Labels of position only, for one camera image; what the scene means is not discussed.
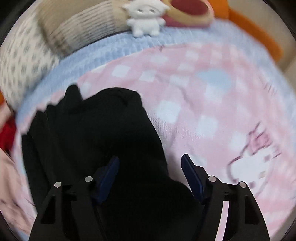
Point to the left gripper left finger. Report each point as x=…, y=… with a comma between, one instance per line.
x=71, y=212

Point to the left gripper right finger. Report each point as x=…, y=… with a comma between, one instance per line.
x=244, y=218

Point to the black zip jacket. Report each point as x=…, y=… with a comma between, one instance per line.
x=71, y=140

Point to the pink crumpled garment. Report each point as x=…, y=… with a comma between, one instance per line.
x=15, y=201

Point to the red folded garment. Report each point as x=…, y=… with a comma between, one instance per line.
x=7, y=137

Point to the light blue quilted blanket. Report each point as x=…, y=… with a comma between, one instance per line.
x=103, y=51

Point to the white floral pillow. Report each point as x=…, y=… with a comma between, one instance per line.
x=26, y=59

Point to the beige patchwork pillow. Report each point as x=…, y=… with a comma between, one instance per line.
x=71, y=25

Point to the white sheep plush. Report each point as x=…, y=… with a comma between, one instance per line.
x=145, y=17

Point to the pink strawberry bear plush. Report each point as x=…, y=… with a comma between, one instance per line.
x=195, y=13

